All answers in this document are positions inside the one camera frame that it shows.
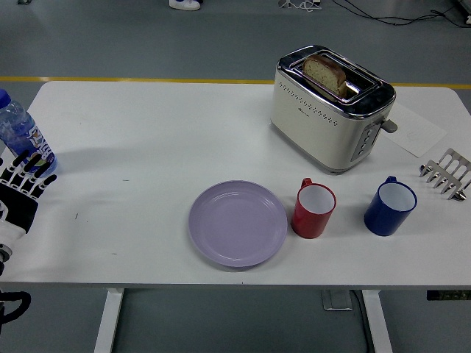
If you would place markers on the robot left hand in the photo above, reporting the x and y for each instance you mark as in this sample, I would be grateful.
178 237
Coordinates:
18 209

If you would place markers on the purple plate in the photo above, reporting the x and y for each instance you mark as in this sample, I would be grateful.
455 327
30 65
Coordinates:
237 224

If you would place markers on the clear blue-capped drink bottle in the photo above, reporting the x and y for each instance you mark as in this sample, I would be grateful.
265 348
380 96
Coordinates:
18 128

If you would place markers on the white table leg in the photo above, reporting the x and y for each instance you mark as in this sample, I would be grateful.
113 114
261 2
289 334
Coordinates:
108 320
377 320

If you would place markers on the person's white shoe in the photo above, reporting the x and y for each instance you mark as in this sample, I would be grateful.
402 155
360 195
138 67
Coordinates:
184 4

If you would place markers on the red mug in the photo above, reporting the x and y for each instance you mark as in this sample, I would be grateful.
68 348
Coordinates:
307 222

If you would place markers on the cream and chrome toaster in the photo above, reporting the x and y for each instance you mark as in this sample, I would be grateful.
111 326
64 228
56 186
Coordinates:
316 125

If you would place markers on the grey under-table control box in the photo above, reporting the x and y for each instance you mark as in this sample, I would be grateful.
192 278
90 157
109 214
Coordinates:
336 299

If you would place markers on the slice of bread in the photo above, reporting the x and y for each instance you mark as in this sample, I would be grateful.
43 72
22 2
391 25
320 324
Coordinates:
324 71

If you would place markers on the white stand base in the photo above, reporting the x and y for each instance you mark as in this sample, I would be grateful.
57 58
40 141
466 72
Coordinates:
300 3

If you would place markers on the blue mug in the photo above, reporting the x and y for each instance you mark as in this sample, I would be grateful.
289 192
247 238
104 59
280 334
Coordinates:
382 218

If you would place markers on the white paper sheet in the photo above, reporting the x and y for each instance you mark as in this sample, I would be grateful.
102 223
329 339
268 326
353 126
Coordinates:
416 132

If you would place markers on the silver metal toast rack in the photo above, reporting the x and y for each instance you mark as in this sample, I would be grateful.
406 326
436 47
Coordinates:
450 173

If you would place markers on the black table height controller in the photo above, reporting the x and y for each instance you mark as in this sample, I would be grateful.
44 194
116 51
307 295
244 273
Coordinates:
449 295

